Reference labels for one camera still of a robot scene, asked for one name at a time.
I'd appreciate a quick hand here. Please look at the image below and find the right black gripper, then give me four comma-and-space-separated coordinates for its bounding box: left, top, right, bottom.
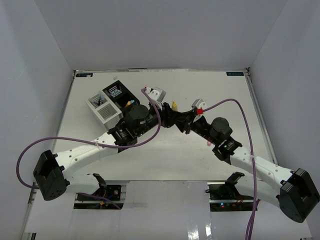
175, 109, 218, 146

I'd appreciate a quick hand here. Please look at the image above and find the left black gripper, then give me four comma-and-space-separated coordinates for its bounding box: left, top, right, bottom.
135, 101, 182, 138

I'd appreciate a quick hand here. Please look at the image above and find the pale yellow highlighter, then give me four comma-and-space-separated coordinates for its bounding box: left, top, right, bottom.
171, 100, 178, 112

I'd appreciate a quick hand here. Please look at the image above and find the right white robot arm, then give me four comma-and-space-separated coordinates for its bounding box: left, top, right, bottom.
175, 108, 320, 223

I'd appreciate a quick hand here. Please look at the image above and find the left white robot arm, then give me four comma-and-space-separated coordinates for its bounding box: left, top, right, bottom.
33, 103, 180, 201

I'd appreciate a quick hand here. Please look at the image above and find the black mesh pen holder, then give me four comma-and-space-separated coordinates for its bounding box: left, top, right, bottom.
102, 80, 140, 111

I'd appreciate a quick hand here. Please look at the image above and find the white slotted pen holder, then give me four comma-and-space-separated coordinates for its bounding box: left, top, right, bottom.
85, 91, 123, 131

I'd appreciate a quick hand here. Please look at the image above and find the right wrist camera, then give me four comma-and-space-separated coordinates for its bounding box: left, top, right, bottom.
191, 98, 207, 118

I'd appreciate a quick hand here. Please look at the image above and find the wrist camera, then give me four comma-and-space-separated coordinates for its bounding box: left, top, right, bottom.
191, 98, 207, 118
145, 87, 166, 103

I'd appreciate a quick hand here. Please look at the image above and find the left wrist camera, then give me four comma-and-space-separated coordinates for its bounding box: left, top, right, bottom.
145, 87, 166, 103

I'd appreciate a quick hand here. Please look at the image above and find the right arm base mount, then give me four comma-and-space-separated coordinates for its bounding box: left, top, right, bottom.
205, 183, 253, 212

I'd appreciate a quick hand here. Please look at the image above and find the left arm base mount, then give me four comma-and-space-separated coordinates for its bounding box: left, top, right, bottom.
74, 184, 126, 210

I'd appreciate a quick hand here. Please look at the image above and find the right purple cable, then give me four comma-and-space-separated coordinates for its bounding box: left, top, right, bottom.
202, 98, 258, 240

